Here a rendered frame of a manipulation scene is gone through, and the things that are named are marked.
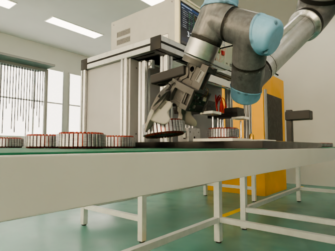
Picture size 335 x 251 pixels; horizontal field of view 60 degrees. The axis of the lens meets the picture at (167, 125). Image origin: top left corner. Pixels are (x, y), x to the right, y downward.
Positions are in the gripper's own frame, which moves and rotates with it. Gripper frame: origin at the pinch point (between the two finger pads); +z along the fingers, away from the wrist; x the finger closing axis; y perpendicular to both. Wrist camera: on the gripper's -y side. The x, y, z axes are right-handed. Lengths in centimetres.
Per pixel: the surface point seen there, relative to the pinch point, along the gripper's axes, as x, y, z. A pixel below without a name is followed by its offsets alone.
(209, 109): 31.6, -9.6, -4.5
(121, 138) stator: -2.0, -11.6, 8.5
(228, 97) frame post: 74, -30, -6
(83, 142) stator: -20.7, -1.9, 4.7
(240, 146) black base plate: 13.8, 15.1, -3.6
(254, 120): 375, -147, 44
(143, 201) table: 105, -79, 100
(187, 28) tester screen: 30, -33, -28
